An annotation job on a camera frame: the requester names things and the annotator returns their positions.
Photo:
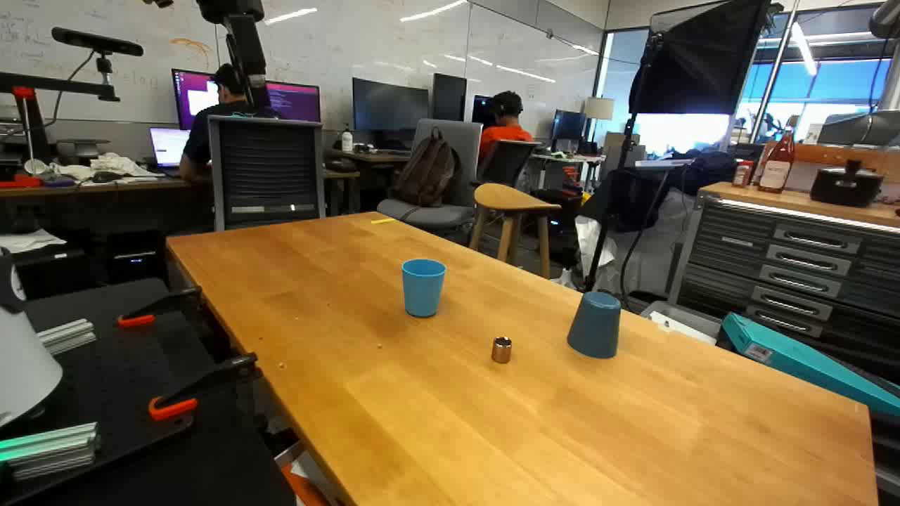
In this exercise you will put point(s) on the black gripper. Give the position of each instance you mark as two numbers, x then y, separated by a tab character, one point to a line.
245	46

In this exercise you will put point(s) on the black robot base mat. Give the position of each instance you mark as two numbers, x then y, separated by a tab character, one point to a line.
122	438

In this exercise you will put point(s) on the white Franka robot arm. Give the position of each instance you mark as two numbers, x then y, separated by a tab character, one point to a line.
17	375

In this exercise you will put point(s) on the light blue plastic cup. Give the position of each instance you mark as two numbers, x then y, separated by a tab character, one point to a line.
422	287

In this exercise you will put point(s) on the small dark round object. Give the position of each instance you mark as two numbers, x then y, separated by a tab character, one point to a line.
501	350

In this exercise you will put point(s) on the dark blue plastic cup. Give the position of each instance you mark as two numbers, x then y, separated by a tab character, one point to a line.
595	326

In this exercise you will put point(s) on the purple lit monitor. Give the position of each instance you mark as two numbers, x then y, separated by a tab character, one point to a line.
191	94
297	103

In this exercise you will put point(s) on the person in black shirt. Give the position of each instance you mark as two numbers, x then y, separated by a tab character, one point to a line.
201	129

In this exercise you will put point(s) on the open laptop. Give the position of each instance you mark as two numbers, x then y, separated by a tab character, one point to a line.
169	146

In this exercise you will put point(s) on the dark computer monitor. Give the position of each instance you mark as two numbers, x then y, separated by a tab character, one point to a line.
388	104
449	97

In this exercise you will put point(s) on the white crumpled cloth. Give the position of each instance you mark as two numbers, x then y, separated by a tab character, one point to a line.
93	170

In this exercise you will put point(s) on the brown backpack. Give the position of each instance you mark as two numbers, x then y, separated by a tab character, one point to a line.
426	170

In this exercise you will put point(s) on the grey padded chair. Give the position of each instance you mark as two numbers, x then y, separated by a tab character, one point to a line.
454	211

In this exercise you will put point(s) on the person in orange shirt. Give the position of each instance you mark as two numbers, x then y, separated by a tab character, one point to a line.
508	128

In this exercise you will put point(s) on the black office chair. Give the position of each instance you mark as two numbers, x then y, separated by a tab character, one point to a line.
509	162

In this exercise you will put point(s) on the wooden stool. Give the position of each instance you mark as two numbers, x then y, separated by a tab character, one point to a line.
509	201

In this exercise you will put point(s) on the black softbox light stand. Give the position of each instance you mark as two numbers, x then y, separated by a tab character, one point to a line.
613	201

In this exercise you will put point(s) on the green lit aluminium extrusion bar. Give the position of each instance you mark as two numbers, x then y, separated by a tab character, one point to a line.
45	447

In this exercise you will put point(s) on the black photo softbox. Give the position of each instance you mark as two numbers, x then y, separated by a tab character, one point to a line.
699	59

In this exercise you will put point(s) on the small red can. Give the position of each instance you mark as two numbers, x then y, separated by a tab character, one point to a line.
742	173

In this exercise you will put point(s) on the red labelled bottle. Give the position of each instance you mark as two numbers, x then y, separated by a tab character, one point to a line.
776	166

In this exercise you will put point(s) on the grey drawer tool cabinet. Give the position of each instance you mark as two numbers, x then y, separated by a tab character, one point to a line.
797	263

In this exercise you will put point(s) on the teal plastic case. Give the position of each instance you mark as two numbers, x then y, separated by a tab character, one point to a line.
806	360

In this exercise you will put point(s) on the black stereo camera bar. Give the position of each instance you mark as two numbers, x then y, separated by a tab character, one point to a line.
97	39

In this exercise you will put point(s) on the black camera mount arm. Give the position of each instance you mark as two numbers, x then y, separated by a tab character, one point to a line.
58	86

